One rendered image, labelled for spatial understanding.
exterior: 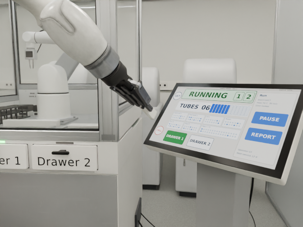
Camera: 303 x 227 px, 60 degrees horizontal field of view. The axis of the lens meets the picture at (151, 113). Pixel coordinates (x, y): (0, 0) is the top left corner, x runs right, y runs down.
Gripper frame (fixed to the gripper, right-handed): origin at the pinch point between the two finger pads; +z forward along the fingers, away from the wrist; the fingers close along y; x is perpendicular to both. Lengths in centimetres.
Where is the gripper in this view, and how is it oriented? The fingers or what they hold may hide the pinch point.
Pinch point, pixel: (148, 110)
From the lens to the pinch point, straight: 85.6
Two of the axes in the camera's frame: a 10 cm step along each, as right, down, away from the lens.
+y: -7.3, -0.5, 6.9
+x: -4.2, 8.2, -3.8
